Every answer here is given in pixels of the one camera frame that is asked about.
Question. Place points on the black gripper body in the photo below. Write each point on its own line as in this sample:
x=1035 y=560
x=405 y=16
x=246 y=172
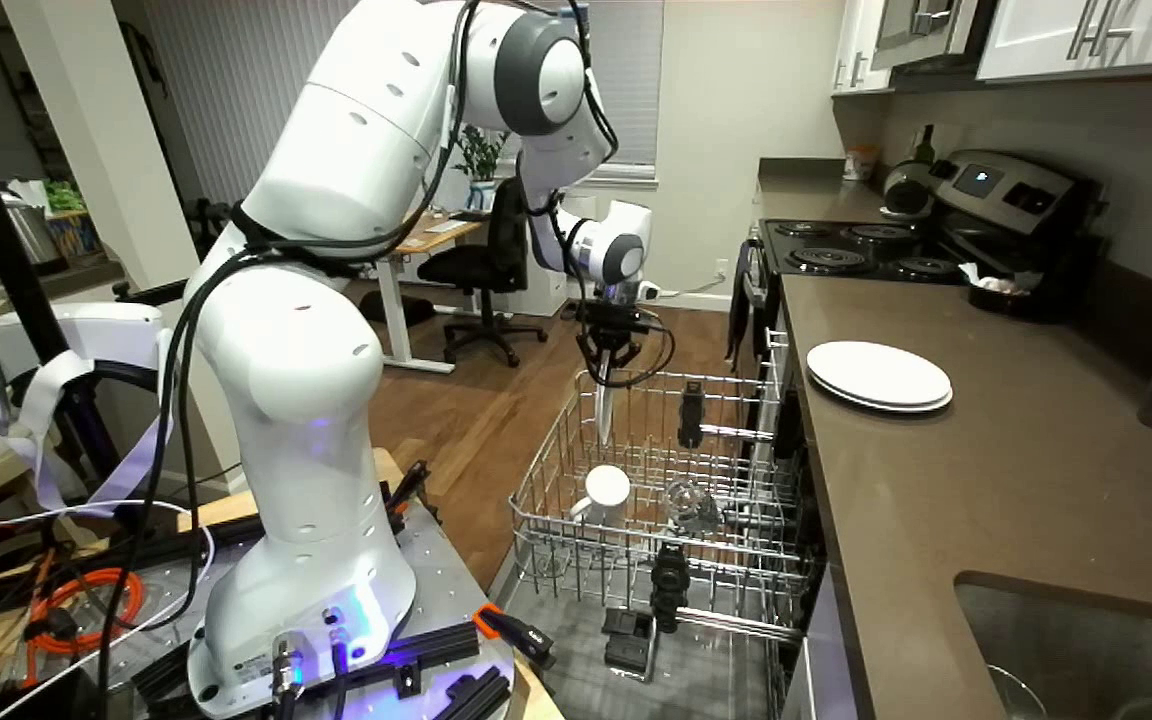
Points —
x=619 y=327

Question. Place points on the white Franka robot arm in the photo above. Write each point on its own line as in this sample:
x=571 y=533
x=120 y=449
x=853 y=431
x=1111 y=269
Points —
x=308 y=335

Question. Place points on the stack of white plates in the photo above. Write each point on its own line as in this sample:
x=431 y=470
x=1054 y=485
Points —
x=877 y=373

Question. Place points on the steel kitchen sink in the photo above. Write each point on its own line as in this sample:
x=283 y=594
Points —
x=1081 y=655

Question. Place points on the black bottle in rack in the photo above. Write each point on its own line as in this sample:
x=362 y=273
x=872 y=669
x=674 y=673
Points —
x=691 y=413

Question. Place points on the white mug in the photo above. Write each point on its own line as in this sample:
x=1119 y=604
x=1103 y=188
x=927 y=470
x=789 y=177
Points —
x=600 y=488

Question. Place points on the dark hanging towel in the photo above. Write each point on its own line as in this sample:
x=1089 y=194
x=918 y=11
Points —
x=746 y=303

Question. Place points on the black office chair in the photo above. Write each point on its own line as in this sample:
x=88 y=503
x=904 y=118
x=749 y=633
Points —
x=490 y=264

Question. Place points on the clear drinking glass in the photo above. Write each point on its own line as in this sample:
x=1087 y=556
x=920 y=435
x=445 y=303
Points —
x=696 y=506

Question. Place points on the wooden desk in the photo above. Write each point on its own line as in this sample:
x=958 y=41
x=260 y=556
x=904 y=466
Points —
x=420 y=246

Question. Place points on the green potted plant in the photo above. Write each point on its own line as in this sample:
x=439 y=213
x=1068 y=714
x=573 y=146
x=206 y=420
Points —
x=480 y=152

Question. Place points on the orange and black clamp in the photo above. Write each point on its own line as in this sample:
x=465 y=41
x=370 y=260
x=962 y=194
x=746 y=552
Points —
x=519 y=633

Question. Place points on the dark kettle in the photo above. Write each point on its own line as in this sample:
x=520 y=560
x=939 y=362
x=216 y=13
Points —
x=908 y=182

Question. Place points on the dishwasher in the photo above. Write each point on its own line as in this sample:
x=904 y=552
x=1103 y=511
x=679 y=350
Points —
x=709 y=681

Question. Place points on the black and steel stove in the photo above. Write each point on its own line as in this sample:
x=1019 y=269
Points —
x=948 y=226

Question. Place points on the white upper cabinet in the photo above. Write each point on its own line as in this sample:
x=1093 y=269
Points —
x=863 y=41
x=1111 y=32

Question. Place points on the black pan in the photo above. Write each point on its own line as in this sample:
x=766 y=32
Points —
x=1020 y=294

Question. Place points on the steel microwave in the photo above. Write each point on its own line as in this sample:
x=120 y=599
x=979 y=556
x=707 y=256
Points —
x=928 y=29

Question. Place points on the black metal bracket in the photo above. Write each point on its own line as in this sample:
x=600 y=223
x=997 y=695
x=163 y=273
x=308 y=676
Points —
x=431 y=648

